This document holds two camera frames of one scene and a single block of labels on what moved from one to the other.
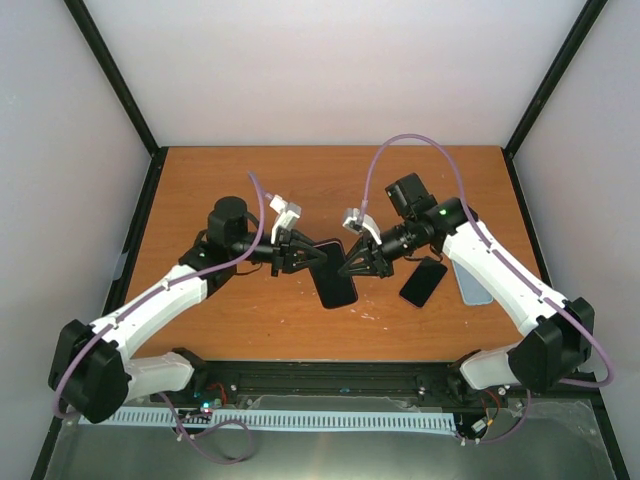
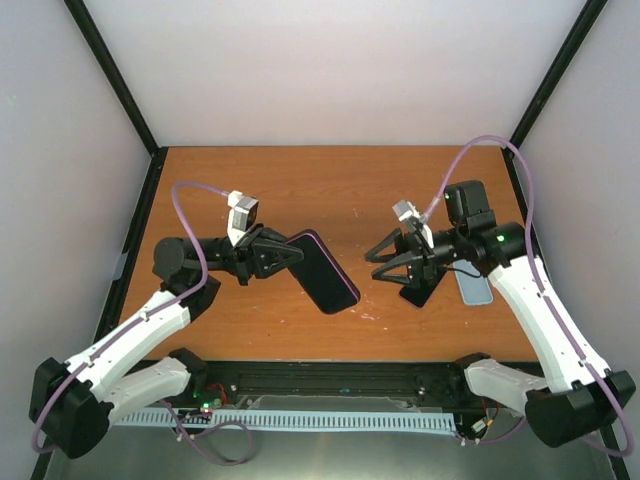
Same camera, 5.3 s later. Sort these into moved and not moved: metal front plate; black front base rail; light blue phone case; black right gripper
Moved: black right gripper
Not moved: black front base rail; metal front plate; light blue phone case
